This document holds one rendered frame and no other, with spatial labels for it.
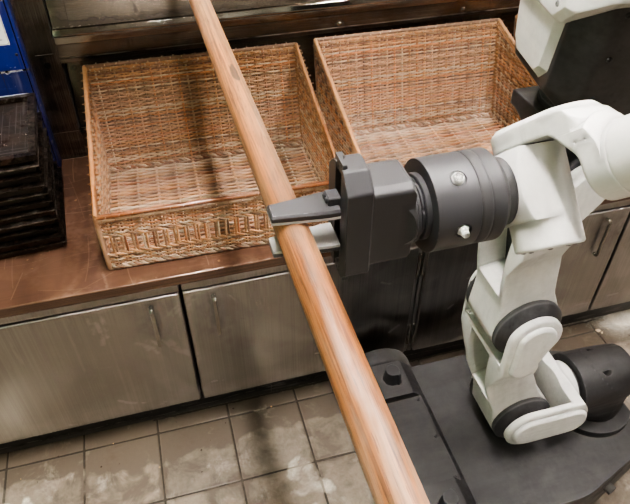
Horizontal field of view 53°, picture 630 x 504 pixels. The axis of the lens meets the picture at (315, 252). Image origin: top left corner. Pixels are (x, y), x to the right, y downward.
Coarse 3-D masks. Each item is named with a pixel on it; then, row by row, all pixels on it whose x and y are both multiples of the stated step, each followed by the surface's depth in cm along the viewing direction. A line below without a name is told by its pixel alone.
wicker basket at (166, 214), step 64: (128, 64) 157; (192, 64) 161; (256, 64) 165; (128, 128) 164; (192, 128) 168; (320, 128) 152; (128, 192) 160; (192, 192) 160; (256, 192) 136; (128, 256) 138; (192, 256) 143
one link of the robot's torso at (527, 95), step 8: (520, 88) 98; (528, 88) 98; (536, 88) 98; (512, 96) 99; (520, 96) 97; (528, 96) 96; (536, 96) 96; (512, 104) 99; (520, 104) 97; (528, 104) 95; (536, 104) 94; (544, 104) 94; (520, 112) 98; (528, 112) 95; (536, 112) 93
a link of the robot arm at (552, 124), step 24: (528, 120) 56; (552, 120) 53; (576, 120) 52; (600, 120) 51; (504, 144) 58; (576, 144) 52; (600, 144) 50; (600, 168) 50; (600, 192) 52; (624, 192) 50
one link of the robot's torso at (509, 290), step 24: (576, 168) 95; (576, 192) 95; (504, 240) 118; (480, 264) 121; (504, 264) 121; (528, 264) 108; (552, 264) 112; (480, 288) 123; (504, 288) 112; (528, 288) 114; (552, 288) 116; (480, 312) 124; (504, 312) 117; (528, 312) 117; (552, 312) 118; (504, 336) 119
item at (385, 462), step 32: (192, 0) 92; (224, 64) 76; (224, 96) 73; (256, 128) 65; (256, 160) 61; (288, 192) 57; (288, 256) 52; (320, 256) 51; (320, 288) 48; (320, 320) 46; (320, 352) 45; (352, 352) 43; (352, 384) 41; (352, 416) 40; (384, 416) 40; (384, 448) 38; (384, 480) 36; (416, 480) 37
